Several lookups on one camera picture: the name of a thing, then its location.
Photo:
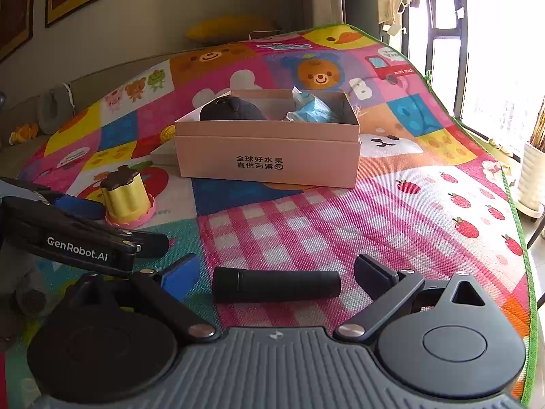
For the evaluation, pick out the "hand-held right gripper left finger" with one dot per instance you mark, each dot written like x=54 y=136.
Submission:
x=181 y=279

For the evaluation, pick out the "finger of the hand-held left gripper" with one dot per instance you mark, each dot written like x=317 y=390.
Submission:
x=81 y=208
x=151 y=245

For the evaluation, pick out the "blue face mask packet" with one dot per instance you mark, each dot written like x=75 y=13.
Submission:
x=313 y=108

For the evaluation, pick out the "orange yellow toy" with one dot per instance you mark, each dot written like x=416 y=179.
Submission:
x=24 y=134

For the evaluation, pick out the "white vase dried stems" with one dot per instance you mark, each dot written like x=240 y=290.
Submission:
x=532 y=179

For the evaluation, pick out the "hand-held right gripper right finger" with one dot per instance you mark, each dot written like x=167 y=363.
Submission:
x=370 y=277

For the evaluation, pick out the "black cylinder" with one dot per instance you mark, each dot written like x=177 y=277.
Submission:
x=276 y=284

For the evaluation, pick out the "yellow toy cup brown lid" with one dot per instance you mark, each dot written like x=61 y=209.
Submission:
x=125 y=198

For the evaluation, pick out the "colourful cartoon play mat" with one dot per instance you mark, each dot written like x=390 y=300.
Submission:
x=425 y=221

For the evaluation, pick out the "tall red framed picture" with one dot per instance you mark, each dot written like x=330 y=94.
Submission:
x=15 y=8

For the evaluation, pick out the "black window frame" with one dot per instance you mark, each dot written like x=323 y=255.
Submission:
x=462 y=42

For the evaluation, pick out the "beige upholstered bed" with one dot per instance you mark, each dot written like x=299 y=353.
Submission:
x=106 y=68

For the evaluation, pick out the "yellow pillow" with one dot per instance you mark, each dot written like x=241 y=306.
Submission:
x=228 y=30

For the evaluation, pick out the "white box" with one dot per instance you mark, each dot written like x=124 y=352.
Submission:
x=164 y=155

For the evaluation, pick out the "black plush toy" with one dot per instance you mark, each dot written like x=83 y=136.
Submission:
x=232 y=108

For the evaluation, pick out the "pink cardboard box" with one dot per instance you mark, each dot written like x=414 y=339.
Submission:
x=268 y=162

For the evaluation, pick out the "beige hanging garment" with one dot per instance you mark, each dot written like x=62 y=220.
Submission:
x=391 y=8

